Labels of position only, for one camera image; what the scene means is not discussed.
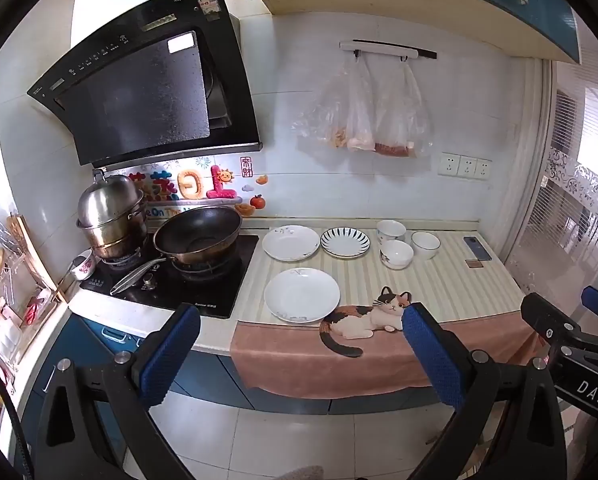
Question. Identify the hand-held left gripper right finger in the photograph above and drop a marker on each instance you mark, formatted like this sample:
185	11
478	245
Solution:
429	355

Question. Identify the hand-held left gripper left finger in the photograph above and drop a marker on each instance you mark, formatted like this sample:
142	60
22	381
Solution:
171	355

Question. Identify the white bowl with dark rim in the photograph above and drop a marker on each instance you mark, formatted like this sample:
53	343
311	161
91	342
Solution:
425	245

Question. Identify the white plate with dark stripes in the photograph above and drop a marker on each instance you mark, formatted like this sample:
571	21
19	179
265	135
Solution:
345	242

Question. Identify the striped counter mat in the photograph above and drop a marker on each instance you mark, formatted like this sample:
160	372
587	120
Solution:
429	287

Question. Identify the black gas stove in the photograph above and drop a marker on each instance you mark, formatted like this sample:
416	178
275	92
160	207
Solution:
204	295

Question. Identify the blue smartphone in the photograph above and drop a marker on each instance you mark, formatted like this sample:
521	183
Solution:
477	248

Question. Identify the white bowl with dark print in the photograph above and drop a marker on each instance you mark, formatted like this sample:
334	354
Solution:
396	254

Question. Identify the small red patterned bowl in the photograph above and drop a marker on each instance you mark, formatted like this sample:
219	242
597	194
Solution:
85	269

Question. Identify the pink towel with cat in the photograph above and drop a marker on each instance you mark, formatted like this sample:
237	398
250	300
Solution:
304	360

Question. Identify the white bowl with coloured hearts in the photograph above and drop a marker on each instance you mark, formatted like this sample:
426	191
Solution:
391	230

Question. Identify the large white plate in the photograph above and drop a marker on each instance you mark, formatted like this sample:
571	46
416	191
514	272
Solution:
301	294

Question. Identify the stainless steel steamer pot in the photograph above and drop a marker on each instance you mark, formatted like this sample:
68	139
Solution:
111	205

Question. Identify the white plate with floral print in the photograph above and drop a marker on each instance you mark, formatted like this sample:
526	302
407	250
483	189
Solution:
291	242

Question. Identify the wooden cutting board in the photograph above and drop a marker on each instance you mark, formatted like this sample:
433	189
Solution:
26	245

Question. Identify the clear plastic bag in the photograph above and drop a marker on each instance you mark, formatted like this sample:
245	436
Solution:
351	110
399	115

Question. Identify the black range hood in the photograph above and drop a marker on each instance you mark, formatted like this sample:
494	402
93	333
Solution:
144	95

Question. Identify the white wall socket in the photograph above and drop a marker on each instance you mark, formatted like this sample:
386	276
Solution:
484	168
449	164
467	166

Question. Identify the colourful wall stickers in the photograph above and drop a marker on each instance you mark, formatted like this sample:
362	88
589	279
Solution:
199	182

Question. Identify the white wall hook rail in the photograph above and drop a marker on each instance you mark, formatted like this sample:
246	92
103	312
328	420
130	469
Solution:
384	49

